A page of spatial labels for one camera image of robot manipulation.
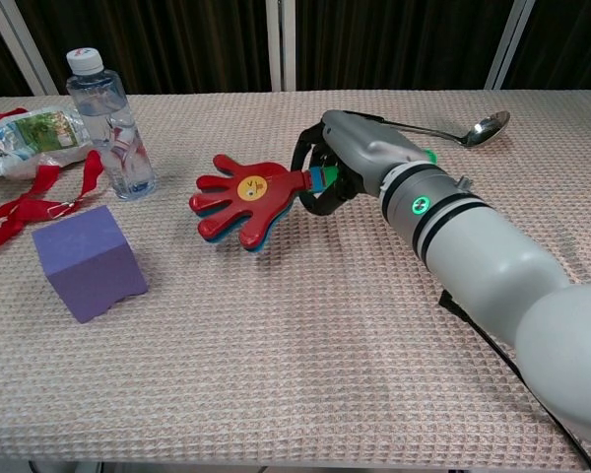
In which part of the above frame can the dark pleated curtain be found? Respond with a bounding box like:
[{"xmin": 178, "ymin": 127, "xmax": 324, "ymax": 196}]
[{"xmin": 0, "ymin": 0, "xmax": 591, "ymax": 98}]

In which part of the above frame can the purple foam cube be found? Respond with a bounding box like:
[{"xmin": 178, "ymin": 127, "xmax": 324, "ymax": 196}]
[{"xmin": 32, "ymin": 205, "xmax": 150, "ymax": 325}]

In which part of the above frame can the clear plastic water bottle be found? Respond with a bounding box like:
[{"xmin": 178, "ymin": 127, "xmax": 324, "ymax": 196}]
[{"xmin": 65, "ymin": 47, "xmax": 158, "ymax": 202}]

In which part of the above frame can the crumpled plastic snack bag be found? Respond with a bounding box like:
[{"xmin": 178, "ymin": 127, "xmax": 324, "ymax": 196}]
[{"xmin": 0, "ymin": 107, "xmax": 93, "ymax": 180}]

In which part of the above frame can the white metal frame post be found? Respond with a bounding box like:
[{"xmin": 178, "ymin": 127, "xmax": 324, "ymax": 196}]
[
  {"xmin": 265, "ymin": 0, "xmax": 297, "ymax": 93},
  {"xmin": 0, "ymin": 0, "xmax": 59, "ymax": 96},
  {"xmin": 486, "ymin": 0, "xmax": 536, "ymax": 91}
]

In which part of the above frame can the stainless steel ladle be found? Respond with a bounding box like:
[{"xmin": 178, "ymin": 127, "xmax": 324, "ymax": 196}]
[{"xmin": 354, "ymin": 110, "xmax": 512, "ymax": 149}]

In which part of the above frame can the black robot hand cable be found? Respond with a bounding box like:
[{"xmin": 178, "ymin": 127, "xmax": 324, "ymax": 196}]
[{"xmin": 437, "ymin": 289, "xmax": 591, "ymax": 473}]

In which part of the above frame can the beige waffle table cloth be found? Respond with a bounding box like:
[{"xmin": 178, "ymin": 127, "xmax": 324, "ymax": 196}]
[{"xmin": 0, "ymin": 88, "xmax": 591, "ymax": 467}]

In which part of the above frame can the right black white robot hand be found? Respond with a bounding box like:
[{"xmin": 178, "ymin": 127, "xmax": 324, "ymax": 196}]
[{"xmin": 290, "ymin": 110, "xmax": 437, "ymax": 218}]

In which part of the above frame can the red lanyard ribbon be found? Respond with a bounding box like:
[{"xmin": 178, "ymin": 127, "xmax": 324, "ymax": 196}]
[{"xmin": 0, "ymin": 107, "xmax": 105, "ymax": 248}]

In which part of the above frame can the red hand clapper green handle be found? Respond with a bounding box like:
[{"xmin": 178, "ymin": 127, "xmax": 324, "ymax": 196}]
[{"xmin": 187, "ymin": 149, "xmax": 440, "ymax": 255}]

